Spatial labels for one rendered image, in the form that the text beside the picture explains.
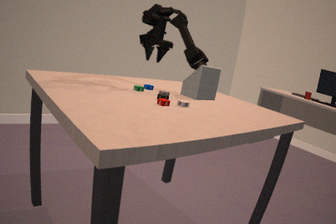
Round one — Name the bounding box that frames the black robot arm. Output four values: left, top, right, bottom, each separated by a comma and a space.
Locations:
139, 4, 209, 70

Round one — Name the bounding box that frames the blue block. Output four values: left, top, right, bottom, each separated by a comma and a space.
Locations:
144, 84, 154, 90

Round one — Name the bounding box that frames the red block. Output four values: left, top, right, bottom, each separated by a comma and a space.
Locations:
157, 99, 170, 106

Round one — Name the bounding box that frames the green block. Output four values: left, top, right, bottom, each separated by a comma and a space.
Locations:
133, 85, 144, 92

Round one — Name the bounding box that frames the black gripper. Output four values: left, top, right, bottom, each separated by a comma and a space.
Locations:
140, 27, 173, 62

